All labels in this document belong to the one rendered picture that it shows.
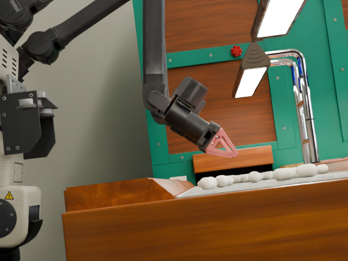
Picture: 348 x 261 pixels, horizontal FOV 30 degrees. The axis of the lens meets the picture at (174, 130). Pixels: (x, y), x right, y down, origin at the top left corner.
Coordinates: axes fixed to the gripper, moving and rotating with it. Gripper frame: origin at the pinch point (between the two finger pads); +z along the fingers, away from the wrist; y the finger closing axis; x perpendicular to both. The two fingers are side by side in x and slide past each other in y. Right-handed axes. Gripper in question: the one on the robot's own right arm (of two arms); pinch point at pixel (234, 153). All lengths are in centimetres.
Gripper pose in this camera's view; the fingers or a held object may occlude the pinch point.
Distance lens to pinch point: 164.4
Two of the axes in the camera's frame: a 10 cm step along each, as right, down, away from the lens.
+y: 0.4, 0.9, 9.9
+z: 8.3, 5.5, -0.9
